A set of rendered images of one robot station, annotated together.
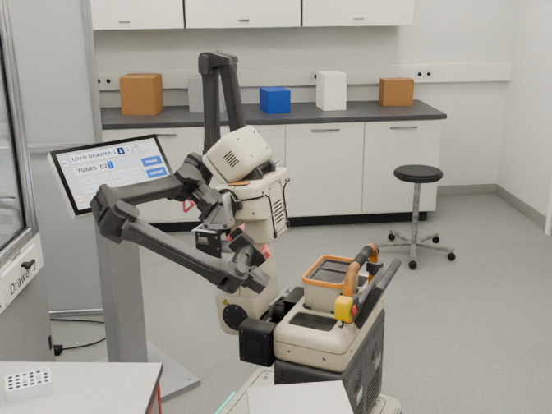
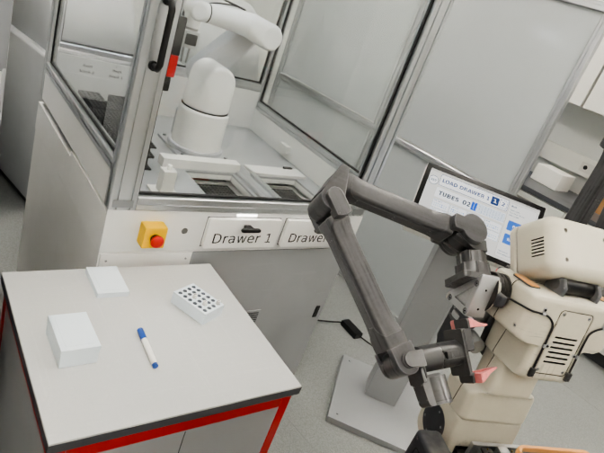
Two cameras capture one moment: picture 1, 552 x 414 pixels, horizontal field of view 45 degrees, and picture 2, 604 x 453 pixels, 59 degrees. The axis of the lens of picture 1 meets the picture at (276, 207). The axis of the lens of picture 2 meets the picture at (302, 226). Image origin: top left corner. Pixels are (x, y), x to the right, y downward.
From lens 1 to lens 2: 0.96 m
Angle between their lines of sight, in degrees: 42
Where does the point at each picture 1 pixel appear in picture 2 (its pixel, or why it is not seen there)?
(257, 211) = (520, 325)
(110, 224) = (315, 205)
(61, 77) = (515, 122)
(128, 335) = not seen: hidden behind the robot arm
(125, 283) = (419, 319)
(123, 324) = not seen: hidden behind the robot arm
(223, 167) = (524, 252)
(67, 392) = (209, 333)
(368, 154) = not seen: outside the picture
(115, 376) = (254, 358)
